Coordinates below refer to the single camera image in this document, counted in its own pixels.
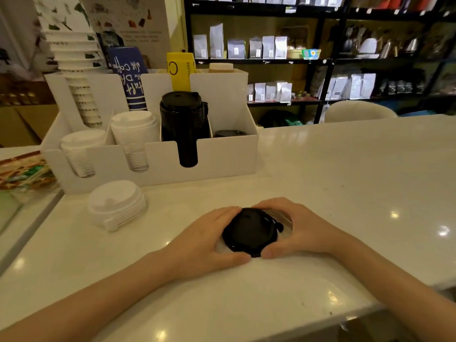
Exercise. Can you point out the tall stack of black lids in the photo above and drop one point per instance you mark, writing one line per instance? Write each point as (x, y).
(183, 121)

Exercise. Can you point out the black metal shelf unit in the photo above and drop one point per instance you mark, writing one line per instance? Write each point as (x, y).
(327, 62)

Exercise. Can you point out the stack of green-print paper cups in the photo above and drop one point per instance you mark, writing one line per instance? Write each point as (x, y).
(76, 60)

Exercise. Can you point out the stack of blue paper cups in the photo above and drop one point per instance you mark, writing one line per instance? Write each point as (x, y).
(130, 78)

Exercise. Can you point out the row of small white bags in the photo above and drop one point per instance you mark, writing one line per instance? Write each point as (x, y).
(272, 92)

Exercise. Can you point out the tall stack of white lids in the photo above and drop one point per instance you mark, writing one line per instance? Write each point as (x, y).
(133, 133)

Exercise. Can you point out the teal flower-print box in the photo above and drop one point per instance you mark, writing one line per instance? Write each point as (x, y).
(311, 54)

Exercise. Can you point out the person's left forearm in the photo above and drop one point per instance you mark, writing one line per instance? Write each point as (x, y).
(89, 302)

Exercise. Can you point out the small stack of black lids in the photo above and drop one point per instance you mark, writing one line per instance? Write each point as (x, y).
(251, 231)

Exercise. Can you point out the row of dark jars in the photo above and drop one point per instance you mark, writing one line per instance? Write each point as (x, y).
(400, 87)

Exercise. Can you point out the person's left thumb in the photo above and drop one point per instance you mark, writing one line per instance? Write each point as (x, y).
(233, 260)

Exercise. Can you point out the clear plastic sleeve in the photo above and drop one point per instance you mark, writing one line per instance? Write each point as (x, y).
(285, 221)

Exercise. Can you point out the person's left hand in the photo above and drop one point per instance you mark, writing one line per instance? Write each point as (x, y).
(194, 245)

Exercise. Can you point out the loose stack of white lids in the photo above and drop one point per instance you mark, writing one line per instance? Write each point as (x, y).
(115, 204)

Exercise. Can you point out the group of metal kettles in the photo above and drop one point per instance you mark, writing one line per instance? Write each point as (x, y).
(368, 46)

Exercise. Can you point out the dark green bag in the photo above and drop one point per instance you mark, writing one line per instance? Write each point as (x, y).
(281, 119)

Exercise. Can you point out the printed food picture card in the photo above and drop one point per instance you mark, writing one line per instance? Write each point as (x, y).
(25, 170)

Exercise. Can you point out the stack of yellow paper cups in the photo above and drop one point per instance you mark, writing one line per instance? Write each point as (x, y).
(181, 69)

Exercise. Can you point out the brown cardboard box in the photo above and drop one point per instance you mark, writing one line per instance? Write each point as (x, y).
(25, 124)

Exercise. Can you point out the illustrated wall poster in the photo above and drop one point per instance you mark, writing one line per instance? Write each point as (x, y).
(130, 17)

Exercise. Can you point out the white acrylic organizer box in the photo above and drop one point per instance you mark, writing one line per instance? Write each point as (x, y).
(221, 156)

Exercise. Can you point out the row of silver coffee bags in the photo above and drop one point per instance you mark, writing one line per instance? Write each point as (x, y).
(237, 49)

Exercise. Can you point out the short stack of white lids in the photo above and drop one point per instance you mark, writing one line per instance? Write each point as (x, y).
(80, 145)

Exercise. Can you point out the white rounded chair back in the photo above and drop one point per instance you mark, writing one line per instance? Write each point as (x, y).
(358, 112)

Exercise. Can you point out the row of large white bags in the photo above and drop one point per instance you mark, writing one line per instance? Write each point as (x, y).
(351, 86)

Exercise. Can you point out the person's right thumb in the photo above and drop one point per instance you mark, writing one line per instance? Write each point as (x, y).
(272, 251)

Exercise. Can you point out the person's right hand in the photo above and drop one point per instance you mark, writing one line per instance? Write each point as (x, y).
(308, 233)

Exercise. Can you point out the person's right forearm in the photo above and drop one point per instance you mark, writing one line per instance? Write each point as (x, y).
(395, 284)

